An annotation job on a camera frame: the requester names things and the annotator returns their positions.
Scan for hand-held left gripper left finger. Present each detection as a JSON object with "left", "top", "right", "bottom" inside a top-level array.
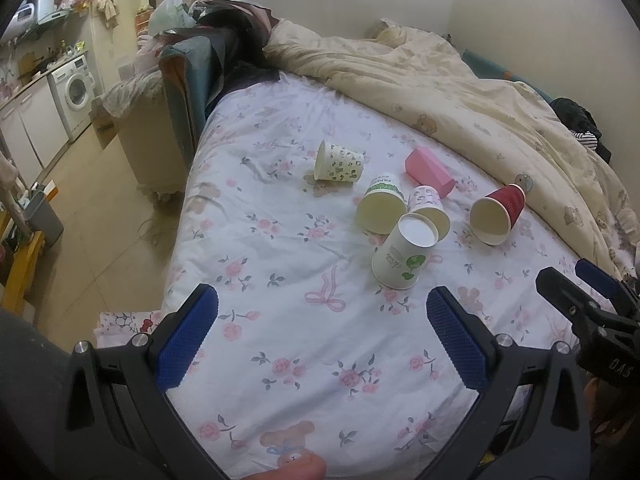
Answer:
[{"left": 65, "top": 283, "right": 231, "bottom": 480}]

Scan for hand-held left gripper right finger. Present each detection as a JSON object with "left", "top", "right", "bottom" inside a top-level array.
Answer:
[{"left": 420, "top": 286, "right": 592, "bottom": 480}]

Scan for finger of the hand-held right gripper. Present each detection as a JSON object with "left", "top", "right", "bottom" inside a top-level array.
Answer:
[
  {"left": 574, "top": 258, "right": 640, "bottom": 313},
  {"left": 536, "top": 266, "right": 608, "bottom": 328}
]

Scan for white cup with green tree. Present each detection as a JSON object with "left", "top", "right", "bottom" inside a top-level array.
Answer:
[{"left": 371, "top": 212, "right": 440, "bottom": 291}]

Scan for red paper cup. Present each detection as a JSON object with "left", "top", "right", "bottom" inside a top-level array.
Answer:
[{"left": 469, "top": 183, "right": 527, "bottom": 246}]

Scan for pink print paper cup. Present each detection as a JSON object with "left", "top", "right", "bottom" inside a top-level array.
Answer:
[{"left": 407, "top": 185, "right": 450, "bottom": 242}]

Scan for green label paper cup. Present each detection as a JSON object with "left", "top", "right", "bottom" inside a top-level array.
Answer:
[{"left": 355, "top": 173, "right": 408, "bottom": 235}]

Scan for leaf print paper cup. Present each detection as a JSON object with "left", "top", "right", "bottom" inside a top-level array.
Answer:
[{"left": 313, "top": 140, "right": 366, "bottom": 185}]

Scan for person's left hand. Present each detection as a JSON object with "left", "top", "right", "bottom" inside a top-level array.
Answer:
[{"left": 248, "top": 461, "right": 327, "bottom": 480}]

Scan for pink cartoon print cloth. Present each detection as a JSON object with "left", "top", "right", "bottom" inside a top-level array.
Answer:
[{"left": 95, "top": 310, "right": 166, "bottom": 348}]

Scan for floral bed sheet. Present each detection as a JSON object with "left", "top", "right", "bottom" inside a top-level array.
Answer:
[{"left": 160, "top": 71, "right": 640, "bottom": 480}]

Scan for black striped clothes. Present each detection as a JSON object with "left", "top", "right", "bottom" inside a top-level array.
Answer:
[{"left": 550, "top": 97, "right": 614, "bottom": 162}]

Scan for pink box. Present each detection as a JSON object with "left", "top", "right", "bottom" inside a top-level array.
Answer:
[{"left": 404, "top": 146, "right": 457, "bottom": 199}]

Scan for yellow stool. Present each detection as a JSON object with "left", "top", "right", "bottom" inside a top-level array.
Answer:
[{"left": 0, "top": 210, "right": 47, "bottom": 317}]

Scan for grey trash bin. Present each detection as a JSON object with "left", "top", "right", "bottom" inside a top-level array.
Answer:
[{"left": 22, "top": 187, "right": 65, "bottom": 249}]

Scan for armchair with lace cover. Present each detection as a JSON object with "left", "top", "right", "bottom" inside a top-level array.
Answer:
[{"left": 91, "top": 67, "right": 193, "bottom": 204}]

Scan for cardboard box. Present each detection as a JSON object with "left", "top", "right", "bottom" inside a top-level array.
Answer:
[{"left": 88, "top": 97, "right": 119, "bottom": 150}]

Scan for beige bear print quilt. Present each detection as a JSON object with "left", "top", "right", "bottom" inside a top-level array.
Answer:
[{"left": 262, "top": 17, "right": 637, "bottom": 281}]

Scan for teal bed headboard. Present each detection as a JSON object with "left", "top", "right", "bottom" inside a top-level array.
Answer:
[{"left": 159, "top": 27, "right": 238, "bottom": 161}]

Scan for white kitchen cabinets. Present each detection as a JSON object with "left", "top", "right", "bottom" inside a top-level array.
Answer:
[{"left": 0, "top": 77, "right": 71, "bottom": 181}]

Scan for white washing machine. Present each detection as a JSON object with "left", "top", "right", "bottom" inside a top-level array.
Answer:
[{"left": 48, "top": 55, "right": 99, "bottom": 142}]

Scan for dark clothes pile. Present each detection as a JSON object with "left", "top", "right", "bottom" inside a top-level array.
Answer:
[{"left": 192, "top": 0, "right": 282, "bottom": 103}]

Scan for white plastic bag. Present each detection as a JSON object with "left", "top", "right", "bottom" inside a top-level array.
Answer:
[{"left": 147, "top": 0, "right": 199, "bottom": 37}]

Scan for beige hanging towel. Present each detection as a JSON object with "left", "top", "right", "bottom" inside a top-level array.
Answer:
[{"left": 96, "top": 0, "right": 122, "bottom": 30}]

